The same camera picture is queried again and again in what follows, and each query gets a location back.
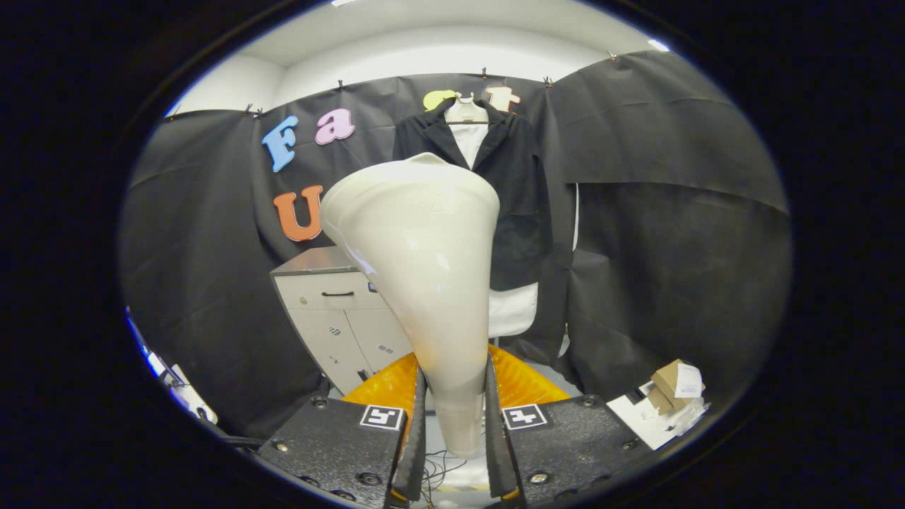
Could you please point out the white paper sheet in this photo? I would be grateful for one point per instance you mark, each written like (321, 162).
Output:
(643, 424)

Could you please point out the white mannequin torso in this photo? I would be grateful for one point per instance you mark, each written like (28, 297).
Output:
(512, 311)

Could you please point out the black backdrop cloth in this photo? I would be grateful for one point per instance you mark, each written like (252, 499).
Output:
(672, 247)

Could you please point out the grey cabinet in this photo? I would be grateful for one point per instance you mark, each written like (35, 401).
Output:
(332, 311)

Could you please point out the black jacket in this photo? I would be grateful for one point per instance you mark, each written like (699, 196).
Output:
(520, 212)

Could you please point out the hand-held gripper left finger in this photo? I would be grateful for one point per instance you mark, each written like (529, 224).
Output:
(413, 438)

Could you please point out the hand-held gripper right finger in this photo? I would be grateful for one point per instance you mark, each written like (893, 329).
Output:
(495, 445)

